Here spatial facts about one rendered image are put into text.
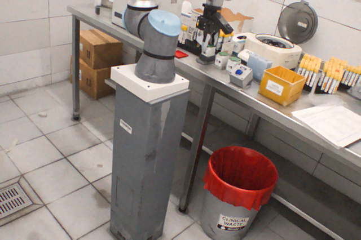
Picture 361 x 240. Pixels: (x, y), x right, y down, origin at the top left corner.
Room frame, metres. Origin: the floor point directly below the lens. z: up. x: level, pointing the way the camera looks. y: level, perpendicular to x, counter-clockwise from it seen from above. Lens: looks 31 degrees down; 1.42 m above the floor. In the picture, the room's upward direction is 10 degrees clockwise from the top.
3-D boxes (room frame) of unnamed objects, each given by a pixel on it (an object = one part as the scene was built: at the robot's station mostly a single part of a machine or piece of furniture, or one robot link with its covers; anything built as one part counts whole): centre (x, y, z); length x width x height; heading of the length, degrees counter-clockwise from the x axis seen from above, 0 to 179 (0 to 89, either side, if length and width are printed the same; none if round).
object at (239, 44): (1.70, -0.28, 0.92); 0.24 x 0.12 x 0.10; 141
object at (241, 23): (1.83, -0.15, 0.95); 0.29 x 0.25 x 0.15; 141
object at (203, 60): (1.42, -0.08, 0.89); 0.09 x 0.05 x 0.04; 139
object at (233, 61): (1.34, -0.20, 0.91); 0.05 x 0.04 x 0.07; 141
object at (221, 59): (1.38, -0.15, 0.91); 0.05 x 0.04 x 0.07; 141
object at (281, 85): (1.19, -0.39, 0.93); 0.13 x 0.13 x 0.10; 50
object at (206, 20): (1.44, -0.06, 1.08); 0.09 x 0.08 x 0.12; 49
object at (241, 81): (1.24, -0.23, 0.92); 0.13 x 0.07 x 0.08; 141
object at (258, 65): (1.33, -0.30, 0.92); 0.10 x 0.07 x 0.10; 46
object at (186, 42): (1.55, -0.01, 0.93); 0.17 x 0.09 x 0.11; 51
